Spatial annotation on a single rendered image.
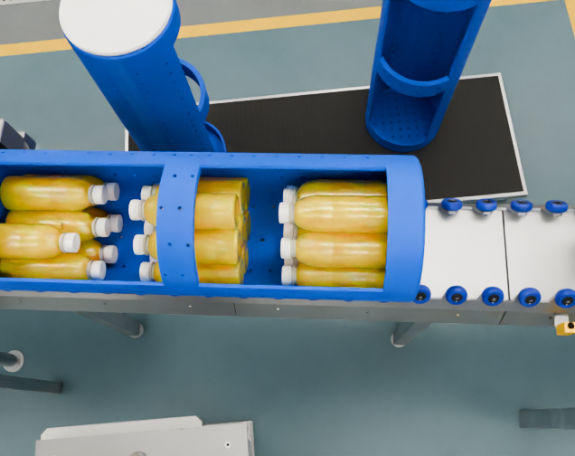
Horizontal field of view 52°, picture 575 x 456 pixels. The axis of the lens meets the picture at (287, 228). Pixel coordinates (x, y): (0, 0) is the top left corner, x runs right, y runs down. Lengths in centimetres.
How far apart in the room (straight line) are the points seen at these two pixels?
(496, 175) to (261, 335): 105
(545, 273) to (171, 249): 80
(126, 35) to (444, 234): 87
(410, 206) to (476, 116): 140
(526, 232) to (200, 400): 133
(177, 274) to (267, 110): 136
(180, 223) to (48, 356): 146
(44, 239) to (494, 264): 93
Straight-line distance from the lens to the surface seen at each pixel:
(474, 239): 136
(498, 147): 236
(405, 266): 104
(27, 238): 122
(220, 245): 110
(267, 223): 130
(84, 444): 120
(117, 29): 152
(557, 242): 142
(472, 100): 243
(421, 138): 230
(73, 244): 121
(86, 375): 236
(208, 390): 223
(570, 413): 188
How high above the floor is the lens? 219
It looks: 72 degrees down
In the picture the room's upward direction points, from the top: 10 degrees counter-clockwise
